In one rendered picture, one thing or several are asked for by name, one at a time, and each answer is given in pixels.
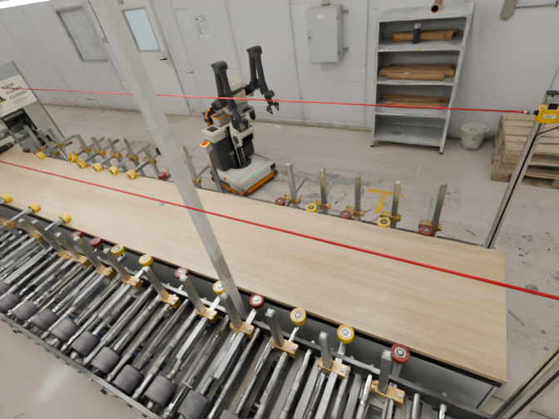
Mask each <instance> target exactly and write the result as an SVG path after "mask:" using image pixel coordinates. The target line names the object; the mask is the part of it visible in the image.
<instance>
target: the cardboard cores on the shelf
mask: <svg viewBox="0 0 559 419"><path fill-rule="evenodd" d="M456 34H457V29H441V30H425V31H420V35H419V41H423V40H449V39H452V37H455V36H456ZM390 39H393V41H394V42H397V41H412V40H413V31H409V32H391V36H390ZM452 66H453V64H390V67H382V69H380V72H379V75H380V76H386V77H387V79H391V80H424V81H444V77H453V73H454V70H452ZM381 99H384V100H390V101H386V102H385V105H393V106H429V107H443V103H448V99H449V96H414V95H396V94H382V95H381Z"/></svg>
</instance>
